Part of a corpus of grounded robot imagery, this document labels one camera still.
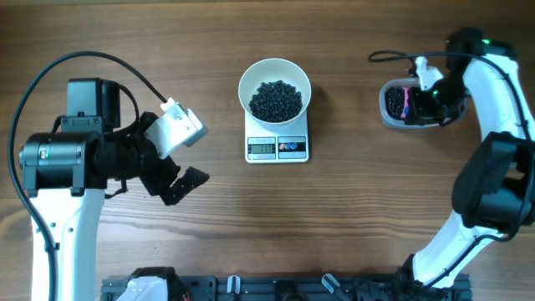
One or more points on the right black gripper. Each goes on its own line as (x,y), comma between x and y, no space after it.
(418,113)

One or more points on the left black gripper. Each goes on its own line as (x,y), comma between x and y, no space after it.
(168,171)

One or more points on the pink scoop blue handle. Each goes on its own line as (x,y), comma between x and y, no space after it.
(406,107)

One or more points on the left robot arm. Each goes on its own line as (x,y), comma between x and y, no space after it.
(66,172)

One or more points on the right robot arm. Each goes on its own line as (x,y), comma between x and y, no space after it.
(493,195)

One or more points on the white digital kitchen scale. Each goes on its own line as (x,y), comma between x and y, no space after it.
(275,143)

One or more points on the black beans in bowl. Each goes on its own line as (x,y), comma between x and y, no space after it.
(276,102)

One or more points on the white bowl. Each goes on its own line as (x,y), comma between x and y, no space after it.
(271,70)

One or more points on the clear plastic container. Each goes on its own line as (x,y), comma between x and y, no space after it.
(421,115)

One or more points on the black beans in container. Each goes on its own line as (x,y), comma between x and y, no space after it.
(394,102)

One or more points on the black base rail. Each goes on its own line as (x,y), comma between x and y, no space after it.
(162,283)

